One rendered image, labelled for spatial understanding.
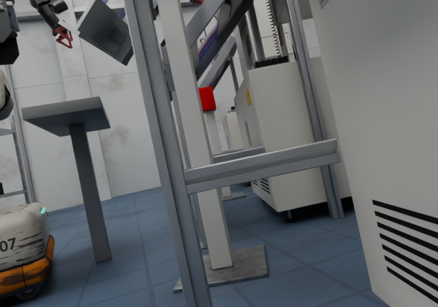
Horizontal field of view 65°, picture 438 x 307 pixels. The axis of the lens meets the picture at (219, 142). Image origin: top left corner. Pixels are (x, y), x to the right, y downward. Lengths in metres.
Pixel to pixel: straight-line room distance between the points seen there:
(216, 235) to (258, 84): 0.62
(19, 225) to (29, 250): 0.08
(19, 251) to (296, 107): 1.06
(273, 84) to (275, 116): 0.13
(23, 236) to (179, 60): 0.72
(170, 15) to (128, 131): 4.06
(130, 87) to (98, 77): 0.45
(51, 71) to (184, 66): 4.36
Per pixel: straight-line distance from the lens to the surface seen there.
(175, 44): 1.03
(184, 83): 1.00
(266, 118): 1.34
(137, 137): 5.04
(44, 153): 5.14
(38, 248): 1.26
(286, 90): 1.37
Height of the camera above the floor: 0.34
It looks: 1 degrees up
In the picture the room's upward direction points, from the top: 12 degrees counter-clockwise
